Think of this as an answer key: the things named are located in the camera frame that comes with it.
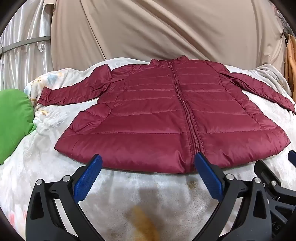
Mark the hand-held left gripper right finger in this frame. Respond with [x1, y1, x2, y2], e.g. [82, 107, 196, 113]
[195, 152, 271, 241]

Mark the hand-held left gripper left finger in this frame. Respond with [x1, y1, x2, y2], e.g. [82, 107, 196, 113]
[25, 153, 103, 241]

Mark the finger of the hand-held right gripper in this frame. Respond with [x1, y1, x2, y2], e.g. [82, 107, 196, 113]
[287, 150, 296, 170]
[254, 160, 296, 205]

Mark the maroon puffer jacket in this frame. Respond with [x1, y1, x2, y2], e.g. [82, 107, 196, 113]
[37, 55, 296, 174]

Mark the white floral blanket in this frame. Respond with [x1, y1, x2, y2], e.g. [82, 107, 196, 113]
[1, 57, 292, 241]

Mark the green cloth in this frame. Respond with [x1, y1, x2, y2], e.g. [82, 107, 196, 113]
[0, 89, 37, 165]

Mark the orange cloth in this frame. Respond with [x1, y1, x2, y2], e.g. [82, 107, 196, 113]
[284, 34, 296, 93]

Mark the silver satin curtain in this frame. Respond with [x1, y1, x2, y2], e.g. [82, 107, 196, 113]
[0, 0, 55, 91]

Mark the beige backdrop sheet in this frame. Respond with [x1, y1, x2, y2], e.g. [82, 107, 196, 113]
[50, 0, 287, 73]

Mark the grey metal rail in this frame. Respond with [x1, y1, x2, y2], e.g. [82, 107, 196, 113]
[0, 36, 51, 55]

